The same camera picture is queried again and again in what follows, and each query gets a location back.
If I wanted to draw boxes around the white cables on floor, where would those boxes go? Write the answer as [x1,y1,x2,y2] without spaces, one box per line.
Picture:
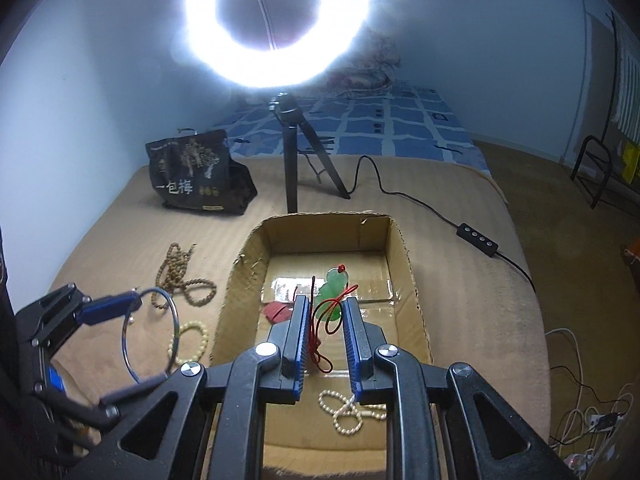
[544,327,637,470]

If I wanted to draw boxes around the blue thin bangle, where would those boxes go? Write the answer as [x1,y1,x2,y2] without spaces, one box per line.
[120,286,180,384]

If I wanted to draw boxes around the black snack bag gold print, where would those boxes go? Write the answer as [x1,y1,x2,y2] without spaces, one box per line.
[145,129,257,214]

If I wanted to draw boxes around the long brown bead necklace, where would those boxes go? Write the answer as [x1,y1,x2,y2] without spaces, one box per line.
[150,242,218,311]

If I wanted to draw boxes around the black light power cable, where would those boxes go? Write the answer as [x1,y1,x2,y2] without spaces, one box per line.
[299,148,539,296]

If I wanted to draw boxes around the brown cardboard box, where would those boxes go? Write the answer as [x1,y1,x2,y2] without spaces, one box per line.
[209,212,432,479]

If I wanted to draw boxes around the tan fleece blanket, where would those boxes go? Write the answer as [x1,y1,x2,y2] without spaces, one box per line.
[55,156,551,436]

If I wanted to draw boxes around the black inline cable controller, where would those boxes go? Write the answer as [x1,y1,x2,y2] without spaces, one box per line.
[456,223,499,258]

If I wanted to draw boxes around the black tripod stand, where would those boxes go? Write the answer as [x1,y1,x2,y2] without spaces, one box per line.
[269,92,350,214]

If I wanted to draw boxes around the white ring light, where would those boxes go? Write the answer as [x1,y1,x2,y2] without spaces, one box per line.
[183,0,372,89]

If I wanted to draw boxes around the black metal rack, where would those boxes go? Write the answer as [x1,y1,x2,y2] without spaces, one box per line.
[570,11,639,209]

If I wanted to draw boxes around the green jade pendant red cord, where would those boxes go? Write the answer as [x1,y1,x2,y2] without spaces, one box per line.
[292,262,360,374]

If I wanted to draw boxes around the cream bead bracelet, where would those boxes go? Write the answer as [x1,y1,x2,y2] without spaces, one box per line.
[167,320,211,366]

